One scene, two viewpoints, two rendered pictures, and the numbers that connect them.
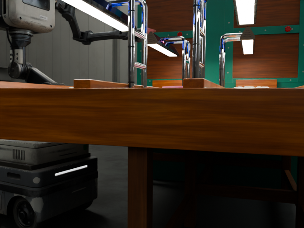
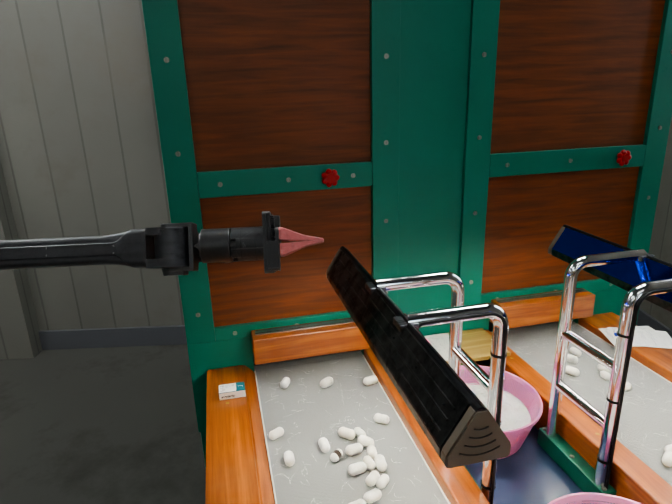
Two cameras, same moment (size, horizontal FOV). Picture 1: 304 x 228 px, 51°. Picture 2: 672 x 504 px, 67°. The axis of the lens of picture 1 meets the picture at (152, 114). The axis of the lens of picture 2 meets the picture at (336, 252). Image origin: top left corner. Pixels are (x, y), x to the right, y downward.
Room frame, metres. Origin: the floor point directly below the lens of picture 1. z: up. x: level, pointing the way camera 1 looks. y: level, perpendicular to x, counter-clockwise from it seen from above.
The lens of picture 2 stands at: (1.62, 0.38, 1.44)
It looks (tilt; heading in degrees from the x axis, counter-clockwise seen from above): 18 degrees down; 330
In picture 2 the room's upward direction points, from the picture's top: 2 degrees counter-clockwise
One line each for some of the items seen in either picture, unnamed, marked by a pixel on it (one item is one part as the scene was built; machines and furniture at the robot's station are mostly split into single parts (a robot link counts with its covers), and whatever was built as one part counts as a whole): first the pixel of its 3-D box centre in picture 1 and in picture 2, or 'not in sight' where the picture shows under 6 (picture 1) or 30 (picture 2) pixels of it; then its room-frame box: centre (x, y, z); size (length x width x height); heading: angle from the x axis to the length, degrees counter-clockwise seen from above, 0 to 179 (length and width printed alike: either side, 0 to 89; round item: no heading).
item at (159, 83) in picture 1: (170, 84); (310, 339); (2.68, -0.15, 0.83); 0.30 x 0.06 x 0.07; 73
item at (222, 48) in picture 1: (234, 70); (620, 371); (2.09, -0.54, 0.90); 0.20 x 0.19 x 0.45; 163
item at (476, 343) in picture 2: not in sight; (439, 349); (2.53, -0.46, 0.77); 0.33 x 0.15 x 0.01; 73
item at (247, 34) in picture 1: (248, 42); (668, 282); (2.07, -0.61, 1.08); 0.62 x 0.08 x 0.07; 163
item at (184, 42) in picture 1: (174, 71); (431, 404); (2.21, -0.15, 0.90); 0.20 x 0.19 x 0.45; 163
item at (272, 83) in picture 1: (255, 84); (542, 307); (2.47, -0.80, 0.83); 0.30 x 0.06 x 0.07; 73
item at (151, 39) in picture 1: (163, 45); (388, 319); (2.24, -0.08, 1.08); 0.62 x 0.08 x 0.07; 163
